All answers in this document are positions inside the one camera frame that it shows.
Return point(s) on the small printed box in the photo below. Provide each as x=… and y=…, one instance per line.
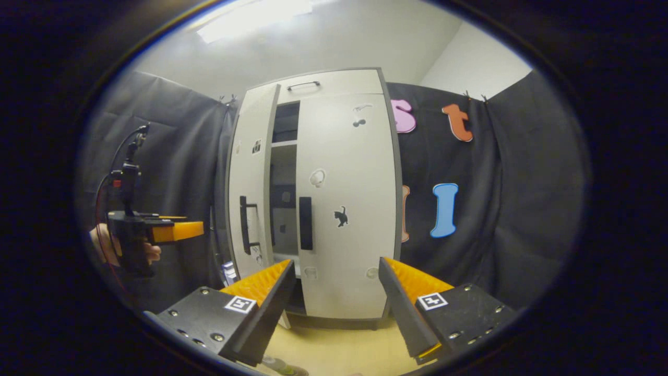
x=229, y=272

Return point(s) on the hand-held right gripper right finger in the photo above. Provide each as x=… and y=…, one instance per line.
x=407, y=318

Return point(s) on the clear bottle with green label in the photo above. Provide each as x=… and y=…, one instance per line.
x=292, y=369

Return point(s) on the ceiling light panel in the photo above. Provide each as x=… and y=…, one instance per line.
x=255, y=18

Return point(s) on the black backdrop cloth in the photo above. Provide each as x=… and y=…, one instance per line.
x=522, y=198

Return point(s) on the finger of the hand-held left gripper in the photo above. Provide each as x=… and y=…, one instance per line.
x=177, y=231
x=167, y=216

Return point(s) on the white cabinet shelf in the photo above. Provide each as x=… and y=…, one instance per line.
x=284, y=143

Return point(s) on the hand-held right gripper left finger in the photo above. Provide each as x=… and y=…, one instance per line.
x=269, y=318

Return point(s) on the white and grey cabinet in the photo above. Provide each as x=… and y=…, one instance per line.
x=284, y=183

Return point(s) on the white cabinet door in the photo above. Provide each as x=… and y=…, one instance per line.
x=250, y=172
x=355, y=261

